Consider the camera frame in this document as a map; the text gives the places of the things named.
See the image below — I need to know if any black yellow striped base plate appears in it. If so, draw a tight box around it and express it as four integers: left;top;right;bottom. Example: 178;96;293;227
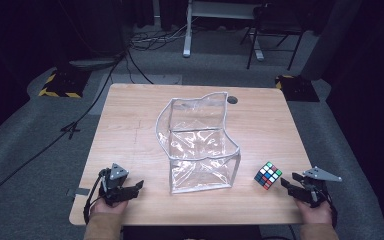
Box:
274;74;320;103
38;67;92;99

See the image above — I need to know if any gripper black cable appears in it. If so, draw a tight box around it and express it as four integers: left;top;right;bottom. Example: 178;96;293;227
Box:
83;168;111;225
323;188;339;229

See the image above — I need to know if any round grey floor base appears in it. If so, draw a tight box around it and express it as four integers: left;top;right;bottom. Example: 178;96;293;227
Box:
68;57;118;72

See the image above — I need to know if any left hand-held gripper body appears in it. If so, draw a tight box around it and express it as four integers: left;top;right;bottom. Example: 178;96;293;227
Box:
98;162;140;206

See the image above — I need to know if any black metal chair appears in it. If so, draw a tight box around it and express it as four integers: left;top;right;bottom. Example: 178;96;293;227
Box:
239;3;306;71

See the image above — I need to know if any multicoloured puzzle cube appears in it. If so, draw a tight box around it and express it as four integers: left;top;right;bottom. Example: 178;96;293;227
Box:
253;161;283;191

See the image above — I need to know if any clear plastic bag white trim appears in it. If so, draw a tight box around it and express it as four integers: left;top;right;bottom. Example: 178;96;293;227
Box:
154;91;242;195

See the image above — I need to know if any bundle of floor cables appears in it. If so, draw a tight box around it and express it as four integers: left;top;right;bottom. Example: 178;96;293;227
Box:
126;19;194;53

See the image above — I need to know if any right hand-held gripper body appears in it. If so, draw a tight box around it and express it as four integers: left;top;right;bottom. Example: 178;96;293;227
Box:
288;165;343;209

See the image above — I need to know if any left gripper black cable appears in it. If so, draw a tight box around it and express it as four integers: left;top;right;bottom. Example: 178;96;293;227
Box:
83;168;111;225

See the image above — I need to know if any person's right hand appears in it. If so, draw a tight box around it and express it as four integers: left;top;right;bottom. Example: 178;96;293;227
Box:
294;198;333;225

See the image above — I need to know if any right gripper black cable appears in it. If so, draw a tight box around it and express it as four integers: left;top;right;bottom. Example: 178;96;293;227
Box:
323;188;339;229

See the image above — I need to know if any white metal desk frame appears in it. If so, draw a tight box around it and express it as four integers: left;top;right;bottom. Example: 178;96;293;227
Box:
182;0;265;62

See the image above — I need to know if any person's left hand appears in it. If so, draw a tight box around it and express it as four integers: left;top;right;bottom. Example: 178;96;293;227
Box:
90;196;129;217

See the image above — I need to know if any black floor cable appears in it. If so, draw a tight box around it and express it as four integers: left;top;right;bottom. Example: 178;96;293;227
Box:
0;49;129;211

